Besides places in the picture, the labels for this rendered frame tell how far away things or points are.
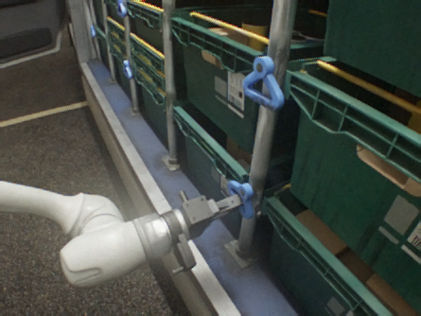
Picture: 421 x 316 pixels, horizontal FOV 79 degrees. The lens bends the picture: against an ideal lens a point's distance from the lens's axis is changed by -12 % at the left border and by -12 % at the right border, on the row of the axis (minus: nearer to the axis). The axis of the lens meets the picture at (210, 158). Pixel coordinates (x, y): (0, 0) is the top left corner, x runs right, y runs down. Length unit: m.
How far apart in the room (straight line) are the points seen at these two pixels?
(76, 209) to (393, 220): 0.59
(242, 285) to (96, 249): 0.39
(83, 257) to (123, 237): 0.08
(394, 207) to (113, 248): 0.46
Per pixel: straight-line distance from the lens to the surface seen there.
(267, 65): 0.46
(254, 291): 0.76
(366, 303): 0.53
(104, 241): 0.55
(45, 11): 3.44
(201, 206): 0.57
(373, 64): 0.41
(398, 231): 0.45
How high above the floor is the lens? 1.32
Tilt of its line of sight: 37 degrees down
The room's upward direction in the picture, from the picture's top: 3 degrees clockwise
